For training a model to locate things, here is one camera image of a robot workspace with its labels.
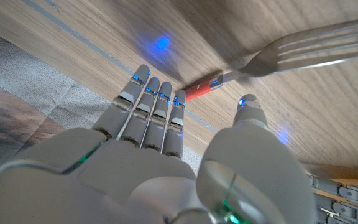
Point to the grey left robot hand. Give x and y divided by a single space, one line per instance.
353 199

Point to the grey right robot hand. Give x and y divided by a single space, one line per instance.
120 174

